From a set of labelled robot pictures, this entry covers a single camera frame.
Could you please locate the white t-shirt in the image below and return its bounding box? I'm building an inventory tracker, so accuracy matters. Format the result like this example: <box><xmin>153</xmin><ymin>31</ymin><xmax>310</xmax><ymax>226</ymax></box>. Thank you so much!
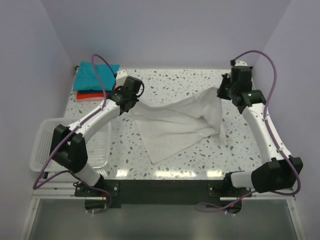
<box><xmin>130</xmin><ymin>87</ymin><xmax>225</xmax><ymax>165</ymax></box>

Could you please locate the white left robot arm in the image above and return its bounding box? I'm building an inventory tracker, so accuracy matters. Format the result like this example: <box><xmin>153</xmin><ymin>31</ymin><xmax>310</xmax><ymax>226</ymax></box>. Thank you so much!
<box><xmin>48</xmin><ymin>76</ymin><xmax>145</xmax><ymax>187</ymax></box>

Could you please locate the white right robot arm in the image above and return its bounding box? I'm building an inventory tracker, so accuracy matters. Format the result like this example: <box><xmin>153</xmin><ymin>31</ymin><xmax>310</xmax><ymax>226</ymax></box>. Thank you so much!
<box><xmin>217</xmin><ymin>61</ymin><xmax>303</xmax><ymax>193</ymax></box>

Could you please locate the orange folded t-shirt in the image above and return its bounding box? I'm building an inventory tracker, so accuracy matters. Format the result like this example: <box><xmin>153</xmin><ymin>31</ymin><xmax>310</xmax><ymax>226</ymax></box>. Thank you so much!
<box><xmin>76</xmin><ymin>84</ymin><xmax>118</xmax><ymax>100</ymax></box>

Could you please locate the teal folded t-shirt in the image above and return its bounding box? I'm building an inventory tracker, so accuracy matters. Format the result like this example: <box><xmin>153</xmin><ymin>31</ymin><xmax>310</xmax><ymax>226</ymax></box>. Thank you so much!
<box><xmin>72</xmin><ymin>61</ymin><xmax>116</xmax><ymax>92</ymax></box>

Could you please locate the pink folded t-shirt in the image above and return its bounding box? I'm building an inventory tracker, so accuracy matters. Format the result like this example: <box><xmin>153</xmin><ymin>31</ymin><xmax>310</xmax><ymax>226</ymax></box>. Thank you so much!
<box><xmin>74</xmin><ymin>86</ymin><xmax>118</xmax><ymax>103</ymax></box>

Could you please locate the white plastic basket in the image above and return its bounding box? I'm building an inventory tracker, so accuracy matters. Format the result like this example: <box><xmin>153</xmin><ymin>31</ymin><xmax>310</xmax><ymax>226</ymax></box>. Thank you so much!
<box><xmin>30</xmin><ymin>118</ymin><xmax>112</xmax><ymax>172</ymax></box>

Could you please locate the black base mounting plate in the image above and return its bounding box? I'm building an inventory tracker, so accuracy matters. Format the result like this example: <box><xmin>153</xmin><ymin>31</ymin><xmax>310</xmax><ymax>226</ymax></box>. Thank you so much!
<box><xmin>73</xmin><ymin>179</ymin><xmax>252</xmax><ymax>214</ymax></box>

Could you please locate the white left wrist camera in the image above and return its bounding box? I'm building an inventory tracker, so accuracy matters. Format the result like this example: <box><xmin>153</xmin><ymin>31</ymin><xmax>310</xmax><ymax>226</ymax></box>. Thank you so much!
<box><xmin>115</xmin><ymin>69</ymin><xmax>129</xmax><ymax>87</ymax></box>

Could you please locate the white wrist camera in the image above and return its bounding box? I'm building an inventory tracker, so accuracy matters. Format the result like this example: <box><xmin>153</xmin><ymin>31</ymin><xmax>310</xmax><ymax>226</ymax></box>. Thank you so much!
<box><xmin>230</xmin><ymin>59</ymin><xmax>248</xmax><ymax>67</ymax></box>
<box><xmin>115</xmin><ymin>69</ymin><xmax>129</xmax><ymax>87</ymax></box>

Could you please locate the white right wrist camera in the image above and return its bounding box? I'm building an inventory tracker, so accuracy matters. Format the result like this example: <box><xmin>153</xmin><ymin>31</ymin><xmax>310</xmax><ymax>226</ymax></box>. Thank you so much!
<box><xmin>230</xmin><ymin>59</ymin><xmax>248</xmax><ymax>67</ymax></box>

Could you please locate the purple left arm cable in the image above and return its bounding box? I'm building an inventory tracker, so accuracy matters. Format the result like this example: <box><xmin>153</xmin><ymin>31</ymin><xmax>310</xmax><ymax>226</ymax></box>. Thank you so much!
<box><xmin>32</xmin><ymin>53</ymin><xmax>118</xmax><ymax>191</ymax></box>

